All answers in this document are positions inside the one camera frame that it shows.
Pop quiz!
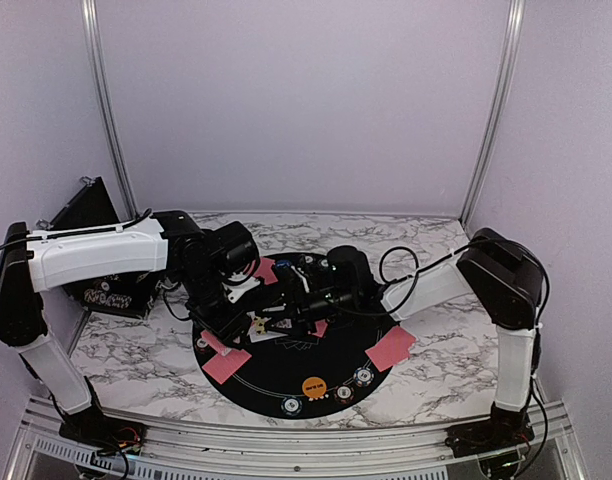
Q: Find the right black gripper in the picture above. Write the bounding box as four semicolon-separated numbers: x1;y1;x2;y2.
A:
254;283;356;338

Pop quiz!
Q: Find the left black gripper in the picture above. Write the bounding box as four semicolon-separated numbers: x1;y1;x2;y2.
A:
178;267;252;350

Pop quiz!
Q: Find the red playing card deck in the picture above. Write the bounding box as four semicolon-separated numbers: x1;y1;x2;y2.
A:
201;330;232;356

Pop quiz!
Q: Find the red card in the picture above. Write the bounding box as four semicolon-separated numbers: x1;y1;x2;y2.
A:
312;319;328;338

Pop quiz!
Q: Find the face-down card top seat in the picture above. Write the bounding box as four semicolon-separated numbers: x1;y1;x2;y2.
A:
253;257;278;285

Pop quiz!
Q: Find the face-down card seat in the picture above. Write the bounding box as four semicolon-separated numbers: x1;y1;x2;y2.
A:
253;257;278;285
365;326;416;372
202;350;252;385

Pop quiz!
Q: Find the orange big blind button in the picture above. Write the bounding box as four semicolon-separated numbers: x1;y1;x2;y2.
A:
302;376;328;401

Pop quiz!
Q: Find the blue white chip bottom seat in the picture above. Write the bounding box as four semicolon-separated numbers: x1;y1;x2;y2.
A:
353;367;375;387

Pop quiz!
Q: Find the five of clubs card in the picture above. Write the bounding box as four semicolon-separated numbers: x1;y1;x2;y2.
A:
248;317;272;343

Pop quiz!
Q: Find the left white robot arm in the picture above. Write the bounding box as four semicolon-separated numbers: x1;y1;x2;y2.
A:
0;211;260;445

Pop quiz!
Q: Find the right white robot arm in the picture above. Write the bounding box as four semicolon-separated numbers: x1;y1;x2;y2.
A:
257;228;550;448

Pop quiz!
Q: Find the round black poker mat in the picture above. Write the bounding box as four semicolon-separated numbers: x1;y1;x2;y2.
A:
191;252;401;421

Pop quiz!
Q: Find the black poker chip case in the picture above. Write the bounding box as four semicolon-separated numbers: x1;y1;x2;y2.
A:
37;177;161;319

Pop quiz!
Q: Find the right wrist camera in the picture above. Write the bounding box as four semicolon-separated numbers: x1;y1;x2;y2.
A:
326;245;379;310

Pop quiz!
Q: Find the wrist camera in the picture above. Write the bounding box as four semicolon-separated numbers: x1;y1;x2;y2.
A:
214;221;261;303
326;245;379;310

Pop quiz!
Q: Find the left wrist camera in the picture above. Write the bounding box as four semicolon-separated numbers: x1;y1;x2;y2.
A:
214;221;261;303

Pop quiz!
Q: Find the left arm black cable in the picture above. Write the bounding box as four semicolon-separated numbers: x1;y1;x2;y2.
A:
0;208;155;261

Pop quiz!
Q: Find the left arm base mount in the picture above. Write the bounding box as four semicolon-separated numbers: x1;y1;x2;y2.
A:
59;417;147;456

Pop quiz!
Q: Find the front aluminium rail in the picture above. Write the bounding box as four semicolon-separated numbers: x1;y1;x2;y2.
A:
3;397;589;479

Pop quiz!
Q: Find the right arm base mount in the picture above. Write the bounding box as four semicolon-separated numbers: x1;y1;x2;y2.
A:
445;419;535;458

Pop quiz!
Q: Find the left aluminium frame post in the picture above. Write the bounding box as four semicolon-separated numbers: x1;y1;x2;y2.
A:
81;0;138;217

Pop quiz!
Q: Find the aluminium frame post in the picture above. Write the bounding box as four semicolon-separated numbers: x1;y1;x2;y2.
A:
81;0;138;217
459;0;526;228

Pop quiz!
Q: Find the right aluminium frame post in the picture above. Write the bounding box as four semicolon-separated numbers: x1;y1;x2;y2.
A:
459;0;526;228

